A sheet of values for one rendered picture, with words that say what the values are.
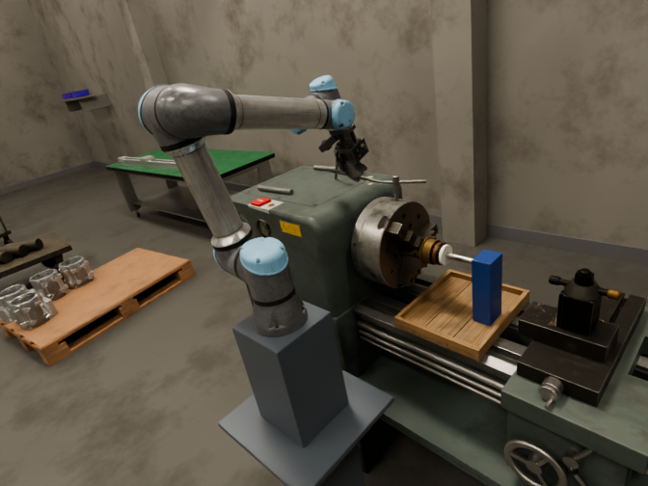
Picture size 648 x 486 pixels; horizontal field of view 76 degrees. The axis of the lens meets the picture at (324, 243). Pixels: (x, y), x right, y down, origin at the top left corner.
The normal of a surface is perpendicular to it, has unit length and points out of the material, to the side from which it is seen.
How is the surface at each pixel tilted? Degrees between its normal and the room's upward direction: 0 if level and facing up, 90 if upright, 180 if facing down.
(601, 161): 90
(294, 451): 0
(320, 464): 0
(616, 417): 0
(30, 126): 90
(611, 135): 90
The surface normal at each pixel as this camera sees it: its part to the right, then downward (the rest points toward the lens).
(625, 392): -0.17, -0.89
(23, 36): 0.72, 0.18
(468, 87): -0.68, 0.42
